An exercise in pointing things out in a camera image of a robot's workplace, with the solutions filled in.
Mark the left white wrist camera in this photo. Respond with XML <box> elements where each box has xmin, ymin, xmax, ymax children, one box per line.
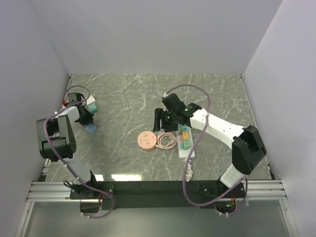
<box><xmin>62</xmin><ymin>99</ymin><xmax>70</xmax><ymax>109</ymax></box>

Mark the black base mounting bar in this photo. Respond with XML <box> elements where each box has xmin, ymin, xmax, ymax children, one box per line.
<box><xmin>69</xmin><ymin>179</ymin><xmax>223</xmax><ymax>212</ymax></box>

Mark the white power strip cord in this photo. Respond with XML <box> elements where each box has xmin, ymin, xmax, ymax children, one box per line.
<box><xmin>184</xmin><ymin>158</ymin><xmax>194</xmax><ymax>182</ymax></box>

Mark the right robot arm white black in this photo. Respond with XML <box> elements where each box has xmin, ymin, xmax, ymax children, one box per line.
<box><xmin>153</xmin><ymin>93</ymin><xmax>267</xmax><ymax>197</ymax></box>

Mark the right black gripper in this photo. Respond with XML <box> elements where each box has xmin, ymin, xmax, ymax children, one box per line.
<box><xmin>153</xmin><ymin>109</ymin><xmax>179</xmax><ymax>133</ymax></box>

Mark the teal charger plug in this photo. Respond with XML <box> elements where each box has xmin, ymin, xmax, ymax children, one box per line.
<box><xmin>86</xmin><ymin>103</ymin><xmax>98</xmax><ymax>113</ymax></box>

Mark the pink coiled socket cord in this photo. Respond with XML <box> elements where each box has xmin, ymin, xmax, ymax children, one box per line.
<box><xmin>155</xmin><ymin>132</ymin><xmax>178</xmax><ymax>150</ymax></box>

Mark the round pink power socket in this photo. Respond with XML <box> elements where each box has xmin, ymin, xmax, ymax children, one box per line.
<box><xmin>137</xmin><ymin>131</ymin><xmax>157</xmax><ymax>151</ymax></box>

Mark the blue charger plug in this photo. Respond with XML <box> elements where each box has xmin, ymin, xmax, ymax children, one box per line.
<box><xmin>85</xmin><ymin>123</ymin><xmax>96</xmax><ymax>133</ymax></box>

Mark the white charger plug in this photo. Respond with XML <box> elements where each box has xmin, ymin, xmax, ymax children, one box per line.
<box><xmin>86</xmin><ymin>95</ymin><xmax>96</xmax><ymax>104</ymax></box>

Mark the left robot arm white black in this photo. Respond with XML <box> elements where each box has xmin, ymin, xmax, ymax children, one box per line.
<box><xmin>36</xmin><ymin>92</ymin><xmax>99</xmax><ymax>199</ymax></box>

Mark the white multicolour power strip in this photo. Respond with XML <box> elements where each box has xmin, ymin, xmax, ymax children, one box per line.
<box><xmin>176</xmin><ymin>124</ymin><xmax>194</xmax><ymax>160</ymax></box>

